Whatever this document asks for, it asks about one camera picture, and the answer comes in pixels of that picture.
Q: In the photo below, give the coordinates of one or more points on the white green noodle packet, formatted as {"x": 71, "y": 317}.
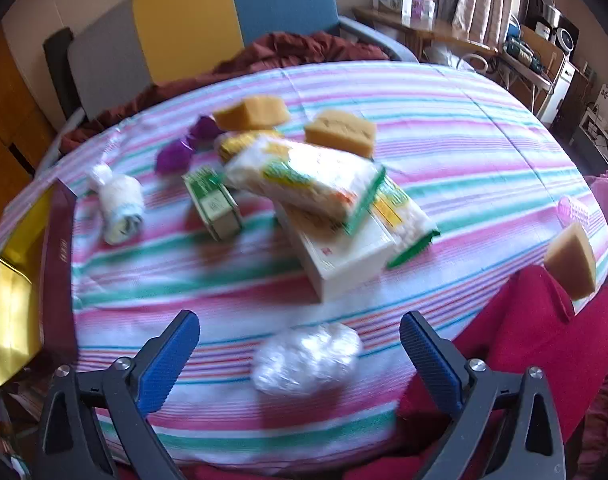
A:
{"x": 304, "y": 175}
{"x": 403, "y": 220}

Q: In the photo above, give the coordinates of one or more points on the purple snack packet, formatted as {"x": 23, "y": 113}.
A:
{"x": 173, "y": 157}
{"x": 204, "y": 129}

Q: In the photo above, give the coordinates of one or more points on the green white carton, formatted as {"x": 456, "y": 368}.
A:
{"x": 211, "y": 200}

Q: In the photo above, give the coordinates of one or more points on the wooden desk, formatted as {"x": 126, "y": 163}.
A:
{"x": 433, "y": 32}

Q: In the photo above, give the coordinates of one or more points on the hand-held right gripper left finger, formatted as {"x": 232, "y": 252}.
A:
{"x": 169, "y": 360}

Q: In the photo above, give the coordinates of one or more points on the maroon gift box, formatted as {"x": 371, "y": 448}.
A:
{"x": 59, "y": 260}

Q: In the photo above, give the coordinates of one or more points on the grey bed frame rail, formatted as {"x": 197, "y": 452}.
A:
{"x": 378, "y": 35}

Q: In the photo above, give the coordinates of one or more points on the red garment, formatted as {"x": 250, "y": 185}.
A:
{"x": 523, "y": 340}

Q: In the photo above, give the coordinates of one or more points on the clear plastic bag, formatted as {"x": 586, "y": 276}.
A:
{"x": 304, "y": 357}

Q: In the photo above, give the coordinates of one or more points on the pink striped curtain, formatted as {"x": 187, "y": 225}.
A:
{"x": 483, "y": 0}

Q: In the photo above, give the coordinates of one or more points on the pink round plastic item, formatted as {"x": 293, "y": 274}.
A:
{"x": 573, "y": 210}

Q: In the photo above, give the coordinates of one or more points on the small pink box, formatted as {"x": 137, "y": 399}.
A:
{"x": 422, "y": 10}

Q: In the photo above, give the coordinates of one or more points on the yellow sponge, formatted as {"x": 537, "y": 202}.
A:
{"x": 341, "y": 130}
{"x": 571, "y": 262}
{"x": 251, "y": 112}

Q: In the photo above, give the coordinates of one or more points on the grey yellow blue sofa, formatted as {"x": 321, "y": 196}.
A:
{"x": 184, "y": 30}

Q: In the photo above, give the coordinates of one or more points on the white box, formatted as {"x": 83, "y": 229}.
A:
{"x": 334, "y": 265}

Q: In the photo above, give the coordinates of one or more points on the silver stereo speaker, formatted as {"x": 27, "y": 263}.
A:
{"x": 566, "y": 39}

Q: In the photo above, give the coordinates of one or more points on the dark red blanket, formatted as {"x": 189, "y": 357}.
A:
{"x": 294, "y": 47}

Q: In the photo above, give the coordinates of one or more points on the wooden wardrobe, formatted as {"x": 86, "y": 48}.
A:
{"x": 4, "y": 125}

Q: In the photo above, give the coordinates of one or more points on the white plastic bottle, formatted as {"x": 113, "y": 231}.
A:
{"x": 119, "y": 200}

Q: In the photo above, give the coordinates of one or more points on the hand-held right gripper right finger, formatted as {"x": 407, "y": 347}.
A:
{"x": 431, "y": 360}

